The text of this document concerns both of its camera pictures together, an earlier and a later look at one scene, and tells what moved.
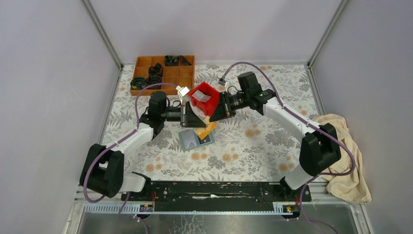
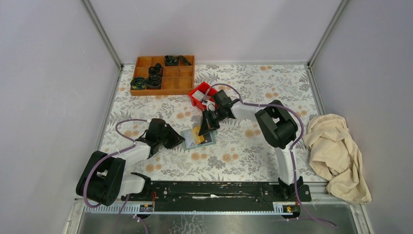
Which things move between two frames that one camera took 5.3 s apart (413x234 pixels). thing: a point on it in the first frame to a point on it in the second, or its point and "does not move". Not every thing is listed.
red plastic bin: x=205 y=98 does not move
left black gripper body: x=175 y=114 to x=169 y=139
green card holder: x=189 y=139 does not move
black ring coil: x=154 y=79 does not move
